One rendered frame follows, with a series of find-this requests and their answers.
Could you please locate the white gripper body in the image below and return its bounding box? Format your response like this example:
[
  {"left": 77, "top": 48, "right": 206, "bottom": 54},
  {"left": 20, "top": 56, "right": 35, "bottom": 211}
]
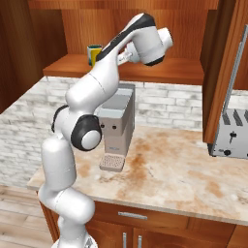
[{"left": 116, "top": 51, "right": 134, "bottom": 67}]

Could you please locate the yellow mug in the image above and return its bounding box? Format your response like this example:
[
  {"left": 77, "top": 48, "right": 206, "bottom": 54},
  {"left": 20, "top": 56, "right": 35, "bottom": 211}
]
[{"left": 90, "top": 47, "right": 104, "bottom": 68}]

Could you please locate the wooden base cabinet door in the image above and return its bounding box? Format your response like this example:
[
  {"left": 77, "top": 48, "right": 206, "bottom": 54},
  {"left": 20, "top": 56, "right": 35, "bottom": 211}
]
[
  {"left": 132, "top": 227, "right": 236, "bottom": 248},
  {"left": 84, "top": 224, "right": 135, "bottom": 248}
]

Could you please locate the grey coffee machine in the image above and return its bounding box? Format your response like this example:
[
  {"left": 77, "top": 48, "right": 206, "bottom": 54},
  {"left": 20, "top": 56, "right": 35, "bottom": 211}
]
[{"left": 96, "top": 82, "right": 137, "bottom": 173}]

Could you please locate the silver toaster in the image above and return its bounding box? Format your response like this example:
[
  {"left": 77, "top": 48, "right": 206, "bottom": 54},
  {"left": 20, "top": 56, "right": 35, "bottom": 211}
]
[{"left": 207, "top": 108, "right": 248, "bottom": 160}]

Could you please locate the wooden drawer front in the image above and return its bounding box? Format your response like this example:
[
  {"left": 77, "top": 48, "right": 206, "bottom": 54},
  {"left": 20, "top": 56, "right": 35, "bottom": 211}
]
[{"left": 92, "top": 201, "right": 190, "bottom": 231}]

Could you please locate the open wooden wall cabinet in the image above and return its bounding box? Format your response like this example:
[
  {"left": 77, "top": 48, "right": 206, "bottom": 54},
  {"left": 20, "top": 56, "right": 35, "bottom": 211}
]
[{"left": 27, "top": 0, "right": 221, "bottom": 86}]

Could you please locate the long grey door handle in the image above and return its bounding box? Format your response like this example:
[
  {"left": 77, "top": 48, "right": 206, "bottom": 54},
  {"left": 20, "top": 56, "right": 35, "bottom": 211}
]
[{"left": 222, "top": 24, "right": 248, "bottom": 114}]

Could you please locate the grey drawer handle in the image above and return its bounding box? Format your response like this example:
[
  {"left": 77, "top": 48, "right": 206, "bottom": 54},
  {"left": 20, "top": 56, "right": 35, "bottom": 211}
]
[{"left": 117, "top": 210, "right": 149, "bottom": 222}]

